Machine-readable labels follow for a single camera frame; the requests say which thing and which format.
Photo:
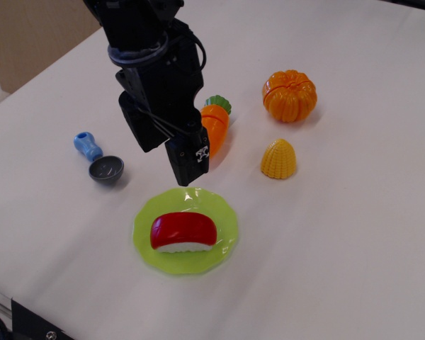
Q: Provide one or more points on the orange toy carrot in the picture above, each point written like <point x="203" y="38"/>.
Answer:
<point x="215" y="116"/>

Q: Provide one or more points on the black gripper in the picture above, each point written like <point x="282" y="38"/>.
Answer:
<point x="160" y="84"/>

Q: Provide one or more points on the orange toy pumpkin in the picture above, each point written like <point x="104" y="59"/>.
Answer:
<point x="289" y="96"/>

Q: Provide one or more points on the green plastic plate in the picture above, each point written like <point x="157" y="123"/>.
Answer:
<point x="186" y="200"/>

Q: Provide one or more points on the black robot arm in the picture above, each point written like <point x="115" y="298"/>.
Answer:
<point x="134" y="25"/>

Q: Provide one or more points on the black corner bracket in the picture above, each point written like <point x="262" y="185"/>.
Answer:
<point x="28" y="325"/>

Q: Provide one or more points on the red white toy sushi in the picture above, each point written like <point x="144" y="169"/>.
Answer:
<point x="183" y="231"/>

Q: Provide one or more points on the yellow toy corn piece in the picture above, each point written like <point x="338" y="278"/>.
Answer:
<point x="279" y="160"/>

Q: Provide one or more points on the blue handled grey ladle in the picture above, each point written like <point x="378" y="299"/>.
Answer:
<point x="102" y="169"/>

